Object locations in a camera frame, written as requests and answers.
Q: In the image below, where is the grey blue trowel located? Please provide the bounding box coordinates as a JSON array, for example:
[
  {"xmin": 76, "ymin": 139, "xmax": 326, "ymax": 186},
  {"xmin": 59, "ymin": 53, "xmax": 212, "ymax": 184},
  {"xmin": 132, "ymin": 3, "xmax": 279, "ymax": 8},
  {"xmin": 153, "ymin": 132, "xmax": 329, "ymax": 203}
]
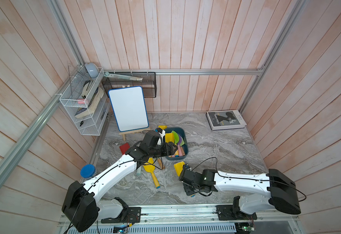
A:
[{"xmin": 136, "ymin": 166, "xmax": 142, "ymax": 176}]

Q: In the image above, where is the green trowel with wooden handle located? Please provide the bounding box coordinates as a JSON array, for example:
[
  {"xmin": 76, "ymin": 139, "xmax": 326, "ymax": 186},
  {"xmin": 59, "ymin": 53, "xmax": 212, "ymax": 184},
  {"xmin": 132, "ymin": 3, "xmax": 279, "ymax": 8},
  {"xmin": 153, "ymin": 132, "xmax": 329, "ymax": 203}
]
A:
[{"xmin": 157, "ymin": 158, "xmax": 165, "ymax": 170}]

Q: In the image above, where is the red shovel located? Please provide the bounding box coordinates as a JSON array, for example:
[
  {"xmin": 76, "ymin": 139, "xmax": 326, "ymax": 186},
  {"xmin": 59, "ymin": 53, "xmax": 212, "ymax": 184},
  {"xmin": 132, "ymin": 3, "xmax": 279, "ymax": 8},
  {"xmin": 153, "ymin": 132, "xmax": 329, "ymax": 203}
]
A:
[{"xmin": 119, "ymin": 143, "xmax": 130, "ymax": 155}]

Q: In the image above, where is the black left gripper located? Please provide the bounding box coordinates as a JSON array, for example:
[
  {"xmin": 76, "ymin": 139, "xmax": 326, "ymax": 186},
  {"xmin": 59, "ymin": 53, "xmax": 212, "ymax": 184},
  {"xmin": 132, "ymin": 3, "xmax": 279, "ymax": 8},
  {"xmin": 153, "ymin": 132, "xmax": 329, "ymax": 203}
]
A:
[{"xmin": 148, "ymin": 141, "xmax": 178, "ymax": 158}]

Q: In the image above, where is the purple shovel with pink handle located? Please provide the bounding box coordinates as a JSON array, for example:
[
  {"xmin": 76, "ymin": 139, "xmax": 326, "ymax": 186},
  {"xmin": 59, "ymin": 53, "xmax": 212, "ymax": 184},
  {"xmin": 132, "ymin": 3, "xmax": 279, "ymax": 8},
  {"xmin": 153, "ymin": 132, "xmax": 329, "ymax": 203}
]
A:
[{"xmin": 177, "ymin": 145, "xmax": 185, "ymax": 157}]

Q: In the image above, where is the white wire mesh shelf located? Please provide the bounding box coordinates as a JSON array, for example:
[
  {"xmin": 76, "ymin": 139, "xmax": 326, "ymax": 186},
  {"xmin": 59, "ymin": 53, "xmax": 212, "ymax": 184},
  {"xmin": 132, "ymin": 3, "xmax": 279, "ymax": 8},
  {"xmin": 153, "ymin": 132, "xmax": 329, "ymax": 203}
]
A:
[{"xmin": 59, "ymin": 66, "xmax": 109, "ymax": 136}]

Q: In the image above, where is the black wire basket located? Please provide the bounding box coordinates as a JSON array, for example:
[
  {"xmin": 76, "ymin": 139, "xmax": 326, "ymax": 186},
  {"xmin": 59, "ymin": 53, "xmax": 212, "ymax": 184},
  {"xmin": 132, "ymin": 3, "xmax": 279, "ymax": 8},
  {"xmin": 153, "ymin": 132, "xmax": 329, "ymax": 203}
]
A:
[{"xmin": 102, "ymin": 72, "xmax": 157, "ymax": 98}]

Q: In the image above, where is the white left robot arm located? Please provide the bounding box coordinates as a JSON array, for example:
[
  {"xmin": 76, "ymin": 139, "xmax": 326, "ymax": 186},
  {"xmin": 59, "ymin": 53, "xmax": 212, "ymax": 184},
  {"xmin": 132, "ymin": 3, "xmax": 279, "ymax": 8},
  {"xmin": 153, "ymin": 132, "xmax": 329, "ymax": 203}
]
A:
[{"xmin": 61, "ymin": 128, "xmax": 177, "ymax": 232}]

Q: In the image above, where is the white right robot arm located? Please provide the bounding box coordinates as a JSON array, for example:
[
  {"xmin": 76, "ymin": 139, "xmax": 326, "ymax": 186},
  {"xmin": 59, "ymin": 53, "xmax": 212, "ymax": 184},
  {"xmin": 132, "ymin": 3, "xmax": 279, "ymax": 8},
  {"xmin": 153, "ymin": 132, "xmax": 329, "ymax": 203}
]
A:
[{"xmin": 174, "ymin": 161, "xmax": 301, "ymax": 220}]

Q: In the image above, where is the yellow shovel with wooden handle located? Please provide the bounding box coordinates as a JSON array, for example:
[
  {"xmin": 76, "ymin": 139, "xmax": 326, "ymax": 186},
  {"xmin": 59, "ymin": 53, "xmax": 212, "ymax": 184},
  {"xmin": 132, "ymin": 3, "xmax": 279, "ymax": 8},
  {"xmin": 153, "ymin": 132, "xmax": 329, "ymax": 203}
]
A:
[{"xmin": 158, "ymin": 125, "xmax": 167, "ymax": 130}]

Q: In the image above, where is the green trowel with yellow handle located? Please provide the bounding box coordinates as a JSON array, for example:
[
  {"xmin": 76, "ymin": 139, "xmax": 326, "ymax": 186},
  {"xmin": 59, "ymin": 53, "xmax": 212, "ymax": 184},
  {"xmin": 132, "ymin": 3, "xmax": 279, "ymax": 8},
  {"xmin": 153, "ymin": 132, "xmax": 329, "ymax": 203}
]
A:
[{"xmin": 171, "ymin": 131, "xmax": 179, "ymax": 145}]

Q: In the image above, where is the blue lid pen jar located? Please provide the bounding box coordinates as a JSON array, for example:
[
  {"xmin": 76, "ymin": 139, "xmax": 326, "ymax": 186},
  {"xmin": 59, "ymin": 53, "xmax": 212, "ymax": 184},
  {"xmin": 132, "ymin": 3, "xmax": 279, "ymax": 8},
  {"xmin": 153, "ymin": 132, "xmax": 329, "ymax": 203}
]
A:
[{"xmin": 80, "ymin": 164, "xmax": 97, "ymax": 179}]

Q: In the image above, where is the light green shovel wooden handle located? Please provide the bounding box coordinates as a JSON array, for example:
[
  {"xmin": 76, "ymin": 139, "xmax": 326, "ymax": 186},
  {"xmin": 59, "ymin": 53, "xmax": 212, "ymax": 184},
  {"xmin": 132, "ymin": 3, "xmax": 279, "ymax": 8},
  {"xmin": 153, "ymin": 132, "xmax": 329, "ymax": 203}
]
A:
[{"xmin": 177, "ymin": 135, "xmax": 185, "ymax": 146}]

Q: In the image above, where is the black and white book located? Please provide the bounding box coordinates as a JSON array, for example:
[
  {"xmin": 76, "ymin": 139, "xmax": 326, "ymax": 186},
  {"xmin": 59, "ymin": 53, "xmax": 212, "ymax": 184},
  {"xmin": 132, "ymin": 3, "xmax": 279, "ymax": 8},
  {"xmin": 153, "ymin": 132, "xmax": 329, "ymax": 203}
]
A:
[{"xmin": 206, "ymin": 110, "xmax": 246, "ymax": 131}]

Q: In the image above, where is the teal plastic storage box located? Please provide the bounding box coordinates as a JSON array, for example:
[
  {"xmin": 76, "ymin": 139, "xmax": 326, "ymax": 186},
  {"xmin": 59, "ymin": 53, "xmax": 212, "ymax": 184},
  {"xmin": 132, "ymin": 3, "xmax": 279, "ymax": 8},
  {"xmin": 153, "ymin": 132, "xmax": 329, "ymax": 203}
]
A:
[{"xmin": 165, "ymin": 127, "xmax": 189, "ymax": 161}]

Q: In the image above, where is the yellow plastic scoop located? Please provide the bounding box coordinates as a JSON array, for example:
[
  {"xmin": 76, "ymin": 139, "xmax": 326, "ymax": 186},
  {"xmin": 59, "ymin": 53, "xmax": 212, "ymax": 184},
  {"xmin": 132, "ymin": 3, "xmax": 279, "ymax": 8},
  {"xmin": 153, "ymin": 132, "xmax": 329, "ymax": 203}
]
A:
[
  {"xmin": 174, "ymin": 161, "xmax": 185, "ymax": 176},
  {"xmin": 165, "ymin": 132, "xmax": 175, "ymax": 143},
  {"xmin": 143, "ymin": 158, "xmax": 160, "ymax": 189}
]

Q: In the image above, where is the blue framed whiteboard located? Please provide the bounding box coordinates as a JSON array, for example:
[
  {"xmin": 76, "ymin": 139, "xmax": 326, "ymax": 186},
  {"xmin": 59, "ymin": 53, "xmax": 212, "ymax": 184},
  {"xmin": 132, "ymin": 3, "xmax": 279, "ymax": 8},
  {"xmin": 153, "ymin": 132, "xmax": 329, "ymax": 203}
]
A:
[{"xmin": 108, "ymin": 86, "xmax": 149, "ymax": 132}]

